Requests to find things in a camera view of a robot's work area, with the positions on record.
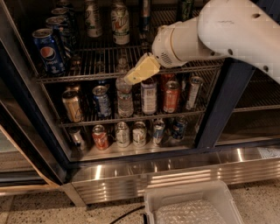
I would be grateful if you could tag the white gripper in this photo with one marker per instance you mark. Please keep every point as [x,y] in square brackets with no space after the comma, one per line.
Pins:
[162,45]

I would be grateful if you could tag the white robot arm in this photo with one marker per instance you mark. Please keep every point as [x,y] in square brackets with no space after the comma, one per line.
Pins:
[238,29]

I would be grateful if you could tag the tall white labelled can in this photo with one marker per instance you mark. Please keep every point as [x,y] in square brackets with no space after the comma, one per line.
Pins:
[149,96]

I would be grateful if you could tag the slim dark can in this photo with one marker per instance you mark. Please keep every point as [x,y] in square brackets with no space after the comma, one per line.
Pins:
[144,15]

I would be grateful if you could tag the orange soda can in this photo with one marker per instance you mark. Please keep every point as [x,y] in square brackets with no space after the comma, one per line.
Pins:
[171,96]

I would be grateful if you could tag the slim silver can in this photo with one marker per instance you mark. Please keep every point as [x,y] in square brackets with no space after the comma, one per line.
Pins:
[195,84]

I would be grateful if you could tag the blue can middle shelf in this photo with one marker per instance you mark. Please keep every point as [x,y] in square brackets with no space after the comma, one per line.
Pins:
[101,101]

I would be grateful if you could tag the blue white can bottom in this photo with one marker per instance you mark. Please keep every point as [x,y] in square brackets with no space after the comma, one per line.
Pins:
[158,131]

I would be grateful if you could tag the white can bottom shelf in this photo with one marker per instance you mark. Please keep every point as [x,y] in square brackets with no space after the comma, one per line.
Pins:
[139,134]

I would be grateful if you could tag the green soda can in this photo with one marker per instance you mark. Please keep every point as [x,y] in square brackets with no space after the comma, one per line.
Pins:
[185,10]

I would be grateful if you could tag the blue Pepsi can bottom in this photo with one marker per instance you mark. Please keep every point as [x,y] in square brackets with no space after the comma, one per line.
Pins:
[178,127]

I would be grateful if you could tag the blue pepsi can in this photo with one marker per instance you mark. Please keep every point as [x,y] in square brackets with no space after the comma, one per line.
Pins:
[49,51]
[60,25]
[65,13]
[178,127]

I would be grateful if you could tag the silver can bottom shelf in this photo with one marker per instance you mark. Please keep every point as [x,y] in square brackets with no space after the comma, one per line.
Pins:
[122,134]

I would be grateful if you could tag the red can bottom shelf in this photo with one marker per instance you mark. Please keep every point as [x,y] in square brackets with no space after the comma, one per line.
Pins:
[100,137]

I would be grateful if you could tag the gold can middle shelf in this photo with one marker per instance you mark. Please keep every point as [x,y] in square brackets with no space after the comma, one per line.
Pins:
[72,102]

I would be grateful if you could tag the stainless steel fridge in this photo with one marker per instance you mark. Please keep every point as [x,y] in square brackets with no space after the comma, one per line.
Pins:
[242,116]

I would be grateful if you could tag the silver can bottom left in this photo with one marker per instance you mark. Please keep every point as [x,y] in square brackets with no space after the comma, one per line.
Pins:
[75,134]

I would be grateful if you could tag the front blue Pepsi can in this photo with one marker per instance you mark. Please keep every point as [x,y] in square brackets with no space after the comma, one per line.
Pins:
[49,51]

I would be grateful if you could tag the open fridge glass door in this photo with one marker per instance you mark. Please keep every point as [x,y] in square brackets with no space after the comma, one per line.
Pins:
[26,163]

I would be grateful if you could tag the clear water bottle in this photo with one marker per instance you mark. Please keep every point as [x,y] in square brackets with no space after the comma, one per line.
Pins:
[124,91]

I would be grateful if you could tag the white plastic bin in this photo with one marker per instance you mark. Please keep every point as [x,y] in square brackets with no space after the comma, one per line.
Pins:
[216,192]

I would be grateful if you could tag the bubble wrap sheet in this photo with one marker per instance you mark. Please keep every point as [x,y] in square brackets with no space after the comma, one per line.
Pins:
[198,211]

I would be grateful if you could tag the top wire shelf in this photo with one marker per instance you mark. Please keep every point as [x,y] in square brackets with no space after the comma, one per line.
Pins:
[99,56]

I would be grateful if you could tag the wire shelf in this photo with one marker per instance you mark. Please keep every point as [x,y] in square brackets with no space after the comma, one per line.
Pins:
[99,56]
[208,73]

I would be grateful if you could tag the middle wire shelf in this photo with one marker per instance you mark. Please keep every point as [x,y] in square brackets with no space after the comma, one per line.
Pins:
[208,73]

